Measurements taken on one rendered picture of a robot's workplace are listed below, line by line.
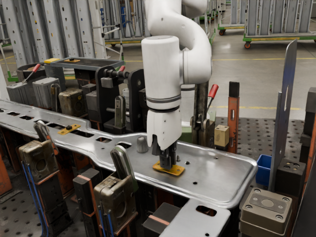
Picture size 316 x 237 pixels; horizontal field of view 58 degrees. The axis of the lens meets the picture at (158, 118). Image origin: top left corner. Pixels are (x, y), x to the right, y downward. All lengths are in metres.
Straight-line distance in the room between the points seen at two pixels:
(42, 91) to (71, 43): 4.05
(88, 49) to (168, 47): 4.70
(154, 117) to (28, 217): 0.73
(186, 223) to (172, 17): 0.47
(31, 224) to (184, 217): 0.70
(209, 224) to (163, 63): 0.35
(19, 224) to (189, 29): 0.92
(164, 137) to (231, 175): 0.20
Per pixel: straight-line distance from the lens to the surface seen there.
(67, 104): 1.26
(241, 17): 10.47
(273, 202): 0.60
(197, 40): 0.67
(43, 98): 1.39
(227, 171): 0.77
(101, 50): 7.56
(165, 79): 0.63
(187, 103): 1.44
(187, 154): 0.84
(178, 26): 0.72
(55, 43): 5.53
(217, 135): 0.85
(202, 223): 0.63
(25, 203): 1.31
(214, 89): 0.95
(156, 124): 0.66
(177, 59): 0.63
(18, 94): 1.62
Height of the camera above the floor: 1.44
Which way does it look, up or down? 24 degrees down
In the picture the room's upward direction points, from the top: 5 degrees counter-clockwise
